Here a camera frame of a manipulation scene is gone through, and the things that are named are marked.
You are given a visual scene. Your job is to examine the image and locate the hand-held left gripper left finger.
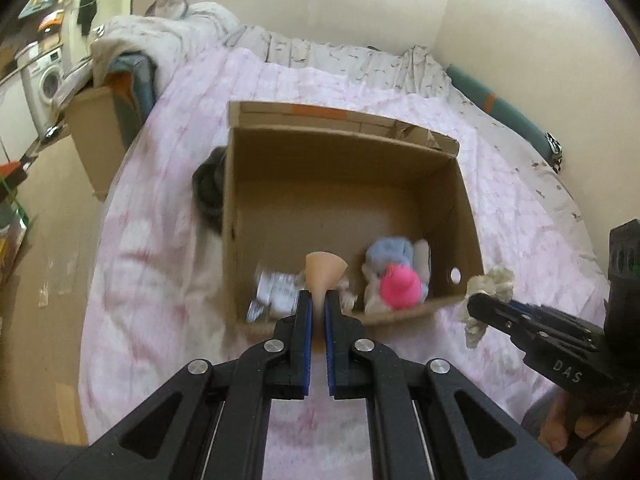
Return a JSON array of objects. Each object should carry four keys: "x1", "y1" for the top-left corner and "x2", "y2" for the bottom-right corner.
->
[{"x1": 52, "y1": 290, "x2": 314, "y2": 480}]

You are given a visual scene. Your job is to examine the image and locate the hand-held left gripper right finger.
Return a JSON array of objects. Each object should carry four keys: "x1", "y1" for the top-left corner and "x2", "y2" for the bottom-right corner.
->
[{"x1": 324, "y1": 292, "x2": 578, "y2": 480}]

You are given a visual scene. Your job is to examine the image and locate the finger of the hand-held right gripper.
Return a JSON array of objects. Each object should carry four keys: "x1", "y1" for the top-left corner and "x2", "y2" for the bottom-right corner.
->
[
  {"x1": 466, "y1": 292, "x2": 608, "y2": 343},
  {"x1": 505, "y1": 325, "x2": 608, "y2": 362}
]

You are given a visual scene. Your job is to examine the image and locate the beige scrunchie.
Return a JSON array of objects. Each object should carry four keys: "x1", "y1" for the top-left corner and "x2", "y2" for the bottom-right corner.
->
[{"x1": 459, "y1": 266, "x2": 516, "y2": 348}]

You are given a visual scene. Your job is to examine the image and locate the clear plastic packet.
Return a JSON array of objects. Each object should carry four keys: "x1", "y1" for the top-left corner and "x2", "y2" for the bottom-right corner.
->
[{"x1": 246, "y1": 270, "x2": 307, "y2": 323}]

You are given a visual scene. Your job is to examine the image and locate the white fluffy sock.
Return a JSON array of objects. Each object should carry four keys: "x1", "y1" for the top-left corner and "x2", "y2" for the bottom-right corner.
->
[
  {"x1": 361, "y1": 265, "x2": 396, "y2": 315},
  {"x1": 410, "y1": 239, "x2": 433, "y2": 281}
]

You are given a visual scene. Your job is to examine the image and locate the peach silicone cone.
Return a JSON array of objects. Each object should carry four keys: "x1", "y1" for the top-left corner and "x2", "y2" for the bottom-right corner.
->
[{"x1": 305, "y1": 251, "x2": 348, "y2": 311}]

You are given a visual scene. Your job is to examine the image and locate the pink fluffy puff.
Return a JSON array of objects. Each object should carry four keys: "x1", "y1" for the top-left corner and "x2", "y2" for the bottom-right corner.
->
[{"x1": 378, "y1": 265, "x2": 422, "y2": 311}]

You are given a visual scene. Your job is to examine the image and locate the blue fluffy sock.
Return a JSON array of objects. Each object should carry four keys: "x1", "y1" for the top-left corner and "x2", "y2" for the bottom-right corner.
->
[{"x1": 364, "y1": 237, "x2": 430, "y2": 301}]

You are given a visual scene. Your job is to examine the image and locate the brown cardboard box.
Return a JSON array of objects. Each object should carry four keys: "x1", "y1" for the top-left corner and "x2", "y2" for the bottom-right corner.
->
[{"x1": 221, "y1": 101, "x2": 485, "y2": 341}]

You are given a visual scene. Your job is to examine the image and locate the person's right hand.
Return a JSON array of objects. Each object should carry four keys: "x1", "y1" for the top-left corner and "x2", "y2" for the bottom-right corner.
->
[{"x1": 542, "y1": 392, "x2": 633, "y2": 461}]

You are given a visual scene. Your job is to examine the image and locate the black white patterned cloth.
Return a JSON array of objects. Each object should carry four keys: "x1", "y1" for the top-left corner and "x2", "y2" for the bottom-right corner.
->
[{"x1": 544, "y1": 132, "x2": 563, "y2": 173}]

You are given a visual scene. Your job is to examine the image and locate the dark grey cloth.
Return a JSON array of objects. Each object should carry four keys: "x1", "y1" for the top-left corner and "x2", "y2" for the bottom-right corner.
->
[{"x1": 191, "y1": 147, "x2": 228, "y2": 233}]

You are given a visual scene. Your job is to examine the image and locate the teal bolster pillow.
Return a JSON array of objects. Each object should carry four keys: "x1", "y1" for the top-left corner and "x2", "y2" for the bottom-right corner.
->
[{"x1": 445, "y1": 64, "x2": 563, "y2": 161}]

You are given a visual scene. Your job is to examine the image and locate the white grey patterned duvet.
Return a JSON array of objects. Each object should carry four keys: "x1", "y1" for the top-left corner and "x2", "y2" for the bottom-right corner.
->
[{"x1": 90, "y1": 2, "x2": 601, "y2": 271}]

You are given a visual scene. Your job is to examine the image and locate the beige nightstand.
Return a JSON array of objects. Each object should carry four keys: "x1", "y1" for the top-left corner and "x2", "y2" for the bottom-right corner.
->
[{"x1": 65, "y1": 85, "x2": 128, "y2": 201}]

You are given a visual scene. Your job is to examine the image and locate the teal orange cushion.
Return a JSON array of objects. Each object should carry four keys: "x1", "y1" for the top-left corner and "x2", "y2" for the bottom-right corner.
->
[{"x1": 107, "y1": 52, "x2": 156, "y2": 126}]

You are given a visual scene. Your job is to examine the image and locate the white washing machine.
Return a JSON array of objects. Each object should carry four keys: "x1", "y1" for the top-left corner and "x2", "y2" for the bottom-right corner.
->
[{"x1": 20, "y1": 45, "x2": 66, "y2": 131}]

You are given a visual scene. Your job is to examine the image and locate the grey white cat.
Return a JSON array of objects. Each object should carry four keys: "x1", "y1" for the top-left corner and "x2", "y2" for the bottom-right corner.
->
[{"x1": 145, "y1": 0, "x2": 190, "y2": 18}]

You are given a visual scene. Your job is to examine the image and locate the black hanging garment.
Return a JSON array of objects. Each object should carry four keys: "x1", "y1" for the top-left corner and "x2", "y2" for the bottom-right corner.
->
[{"x1": 77, "y1": 0, "x2": 97, "y2": 36}]

